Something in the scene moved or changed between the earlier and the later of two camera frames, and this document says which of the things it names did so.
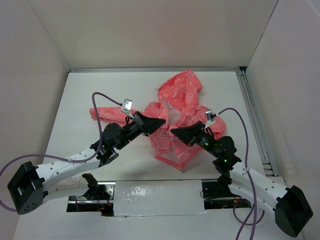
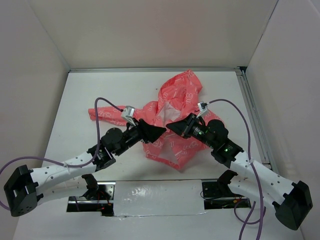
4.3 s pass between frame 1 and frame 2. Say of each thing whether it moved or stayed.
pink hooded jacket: stayed
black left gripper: moved
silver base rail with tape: stayed
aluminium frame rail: stayed
